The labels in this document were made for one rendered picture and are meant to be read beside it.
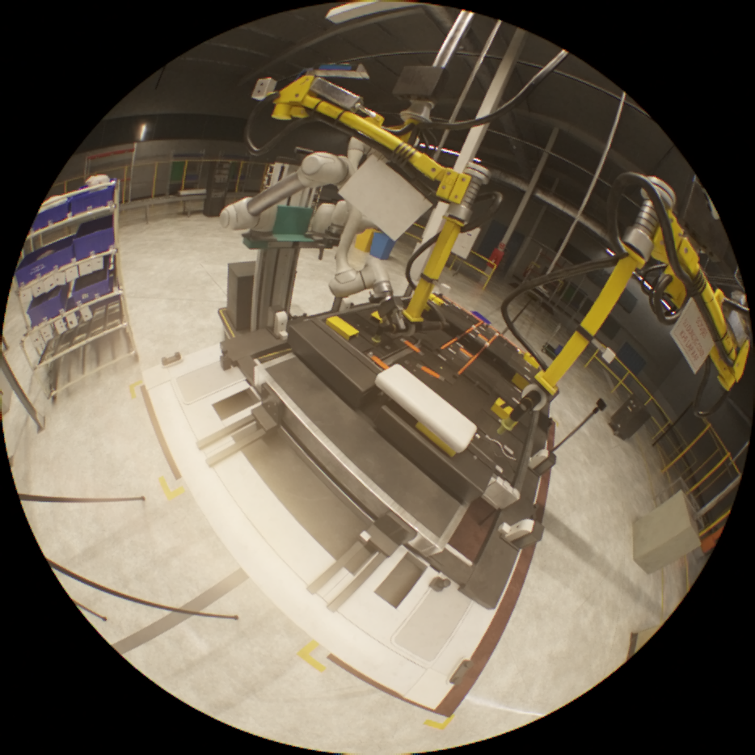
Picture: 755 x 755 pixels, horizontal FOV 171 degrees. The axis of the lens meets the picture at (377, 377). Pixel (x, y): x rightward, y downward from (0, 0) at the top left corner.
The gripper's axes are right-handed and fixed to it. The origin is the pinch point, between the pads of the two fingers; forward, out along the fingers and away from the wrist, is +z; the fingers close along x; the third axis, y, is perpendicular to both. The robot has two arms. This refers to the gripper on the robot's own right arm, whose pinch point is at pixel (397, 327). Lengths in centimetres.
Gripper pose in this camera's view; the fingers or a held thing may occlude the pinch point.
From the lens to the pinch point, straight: 115.9
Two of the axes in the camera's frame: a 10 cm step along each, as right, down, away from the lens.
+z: 3.1, 9.4, -1.2
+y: 7.8, -1.8, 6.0
